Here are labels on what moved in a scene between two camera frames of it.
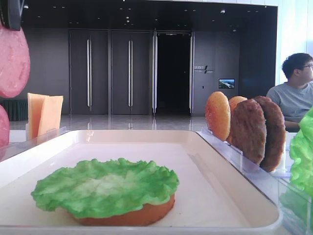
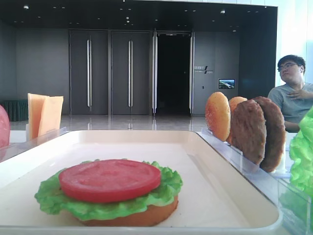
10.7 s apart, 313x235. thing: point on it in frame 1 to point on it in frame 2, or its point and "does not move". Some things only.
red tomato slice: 15,62 to 108,180
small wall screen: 226,83 does not move
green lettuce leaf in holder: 301,151 does not move
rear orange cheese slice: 35,103 does not move
